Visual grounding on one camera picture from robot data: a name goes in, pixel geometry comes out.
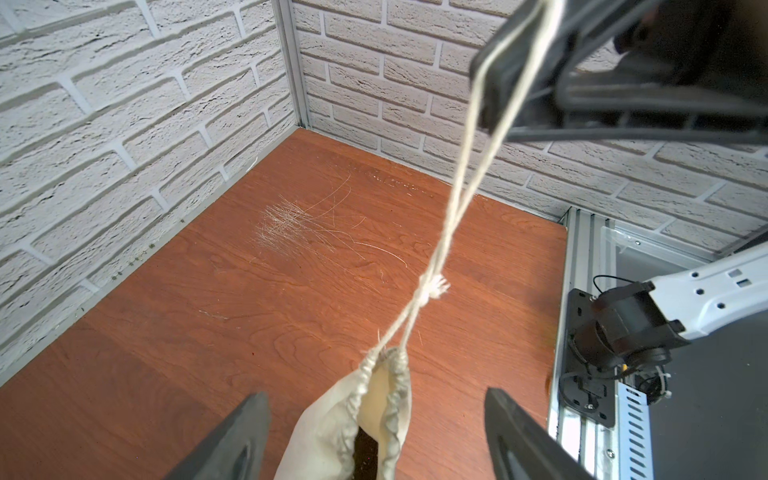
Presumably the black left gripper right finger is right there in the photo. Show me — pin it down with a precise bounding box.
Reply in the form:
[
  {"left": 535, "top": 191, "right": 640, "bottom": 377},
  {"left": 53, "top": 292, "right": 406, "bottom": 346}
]
[{"left": 484, "top": 388, "right": 593, "bottom": 480}]

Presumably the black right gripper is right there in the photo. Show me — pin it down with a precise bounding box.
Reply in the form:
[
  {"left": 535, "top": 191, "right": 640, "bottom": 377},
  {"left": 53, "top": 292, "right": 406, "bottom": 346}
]
[{"left": 469, "top": 1, "right": 767, "bottom": 144}]

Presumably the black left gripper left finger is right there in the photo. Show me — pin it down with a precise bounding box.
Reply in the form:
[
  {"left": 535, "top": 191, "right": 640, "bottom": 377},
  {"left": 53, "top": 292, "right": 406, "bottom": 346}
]
[{"left": 165, "top": 392, "right": 271, "bottom": 480}]

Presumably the cream cloth soil bag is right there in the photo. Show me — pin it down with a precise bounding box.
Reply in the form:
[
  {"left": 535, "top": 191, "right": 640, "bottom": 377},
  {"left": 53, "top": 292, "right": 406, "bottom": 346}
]
[{"left": 275, "top": 347, "right": 412, "bottom": 479}]

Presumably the cream bag drawstring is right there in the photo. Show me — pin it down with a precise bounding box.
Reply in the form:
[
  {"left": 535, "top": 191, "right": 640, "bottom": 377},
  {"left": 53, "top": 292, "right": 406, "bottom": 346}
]
[{"left": 370, "top": 0, "right": 566, "bottom": 356}]

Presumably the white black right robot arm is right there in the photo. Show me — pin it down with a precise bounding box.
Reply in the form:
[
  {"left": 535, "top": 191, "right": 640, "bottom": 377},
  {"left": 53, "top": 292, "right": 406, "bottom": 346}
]
[{"left": 469, "top": 1, "right": 767, "bottom": 367}]

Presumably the white perforated vent strip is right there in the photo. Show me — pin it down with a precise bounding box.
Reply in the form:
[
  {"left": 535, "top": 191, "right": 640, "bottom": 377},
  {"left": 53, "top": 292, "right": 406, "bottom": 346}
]
[{"left": 617, "top": 383, "right": 654, "bottom": 480}]

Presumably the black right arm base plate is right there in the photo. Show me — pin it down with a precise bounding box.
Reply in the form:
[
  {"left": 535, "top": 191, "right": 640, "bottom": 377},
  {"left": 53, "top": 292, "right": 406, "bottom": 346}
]
[{"left": 558, "top": 288, "right": 617, "bottom": 428}]

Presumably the aluminium front rail frame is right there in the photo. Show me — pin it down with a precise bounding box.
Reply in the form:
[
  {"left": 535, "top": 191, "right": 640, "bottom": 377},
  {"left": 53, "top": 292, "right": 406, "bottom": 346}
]
[{"left": 545, "top": 206, "right": 768, "bottom": 480}]

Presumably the aluminium corner post right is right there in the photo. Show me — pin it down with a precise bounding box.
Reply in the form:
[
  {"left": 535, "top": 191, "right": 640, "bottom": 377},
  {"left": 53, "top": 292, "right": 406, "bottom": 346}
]
[{"left": 271, "top": 0, "right": 311, "bottom": 129}]

